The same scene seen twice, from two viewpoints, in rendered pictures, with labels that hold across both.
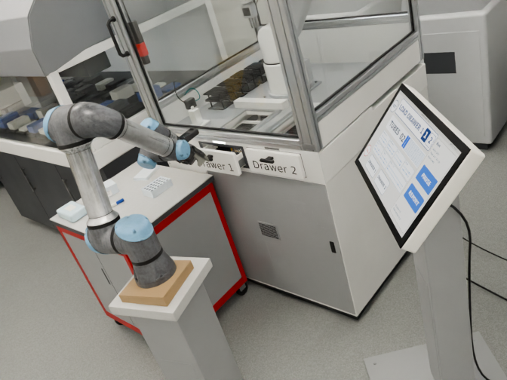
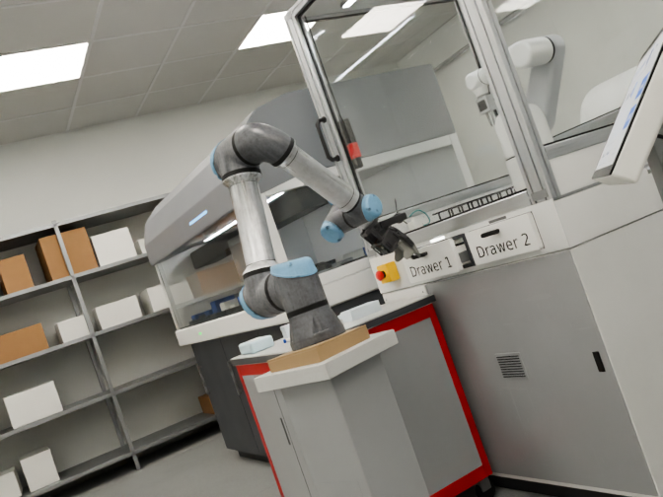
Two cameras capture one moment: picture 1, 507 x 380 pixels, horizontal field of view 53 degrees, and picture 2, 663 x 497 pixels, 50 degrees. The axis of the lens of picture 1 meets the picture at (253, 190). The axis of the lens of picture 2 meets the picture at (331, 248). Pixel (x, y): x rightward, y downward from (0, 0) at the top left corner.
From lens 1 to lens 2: 0.92 m
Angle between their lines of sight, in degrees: 32
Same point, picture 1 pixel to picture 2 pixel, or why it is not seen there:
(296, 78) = (511, 100)
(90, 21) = (308, 147)
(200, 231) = (413, 370)
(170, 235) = not seen: hidden behind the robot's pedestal
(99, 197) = (258, 237)
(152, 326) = (307, 413)
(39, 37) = not seen: hidden behind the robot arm
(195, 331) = (364, 426)
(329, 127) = (569, 171)
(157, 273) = (316, 327)
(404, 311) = not seen: outside the picture
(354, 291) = (648, 449)
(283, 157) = (510, 223)
